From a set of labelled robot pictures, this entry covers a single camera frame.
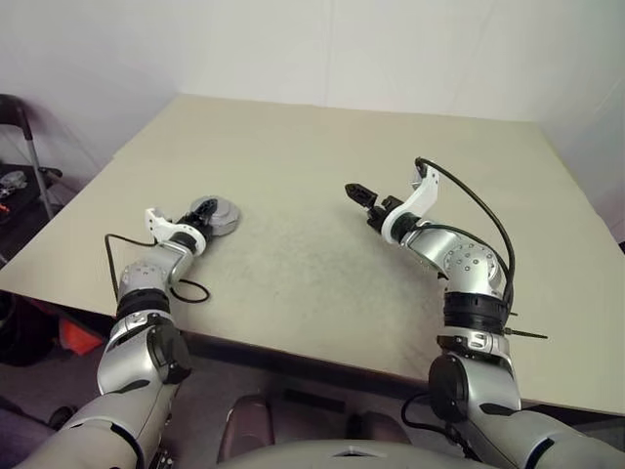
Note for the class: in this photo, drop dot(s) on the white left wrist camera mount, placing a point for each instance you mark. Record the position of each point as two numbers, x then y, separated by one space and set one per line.
158 227

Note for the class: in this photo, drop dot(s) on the red orange object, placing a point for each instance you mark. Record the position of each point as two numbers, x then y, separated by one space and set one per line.
78 337

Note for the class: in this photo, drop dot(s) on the black caster wheel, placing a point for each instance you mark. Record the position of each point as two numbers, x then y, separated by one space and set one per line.
61 415

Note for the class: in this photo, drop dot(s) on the silver robot torso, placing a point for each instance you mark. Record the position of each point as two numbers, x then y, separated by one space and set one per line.
293 454

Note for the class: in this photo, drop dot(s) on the black bag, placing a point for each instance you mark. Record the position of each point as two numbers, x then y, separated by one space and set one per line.
29 337

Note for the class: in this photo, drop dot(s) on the small grey metal part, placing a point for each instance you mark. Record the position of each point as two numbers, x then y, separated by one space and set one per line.
12 181

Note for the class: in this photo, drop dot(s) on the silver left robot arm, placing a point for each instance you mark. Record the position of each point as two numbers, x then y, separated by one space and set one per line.
141 278

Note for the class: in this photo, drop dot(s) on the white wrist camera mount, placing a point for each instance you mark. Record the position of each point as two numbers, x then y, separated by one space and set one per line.
158 227
420 198

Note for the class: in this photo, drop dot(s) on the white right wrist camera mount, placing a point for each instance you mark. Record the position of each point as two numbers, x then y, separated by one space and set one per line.
420 198

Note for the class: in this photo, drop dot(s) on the black and silver stand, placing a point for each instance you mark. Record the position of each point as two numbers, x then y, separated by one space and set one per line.
34 156

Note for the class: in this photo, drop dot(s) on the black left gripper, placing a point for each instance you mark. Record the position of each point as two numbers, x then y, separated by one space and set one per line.
193 221

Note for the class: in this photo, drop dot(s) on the black zip tie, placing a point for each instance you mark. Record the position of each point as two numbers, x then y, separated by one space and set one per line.
527 334

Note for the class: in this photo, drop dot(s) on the silver round motor lid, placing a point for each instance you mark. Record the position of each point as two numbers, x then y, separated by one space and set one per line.
225 212

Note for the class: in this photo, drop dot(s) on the silver motor housing copper windings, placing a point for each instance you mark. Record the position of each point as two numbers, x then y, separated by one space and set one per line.
232 228

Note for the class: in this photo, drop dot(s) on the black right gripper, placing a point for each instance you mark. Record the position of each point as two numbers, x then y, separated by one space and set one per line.
381 210

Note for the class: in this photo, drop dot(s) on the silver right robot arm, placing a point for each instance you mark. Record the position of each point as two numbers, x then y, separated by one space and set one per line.
454 254

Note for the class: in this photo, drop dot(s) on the dark maroon rounded shape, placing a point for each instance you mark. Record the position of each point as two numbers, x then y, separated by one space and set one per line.
249 425

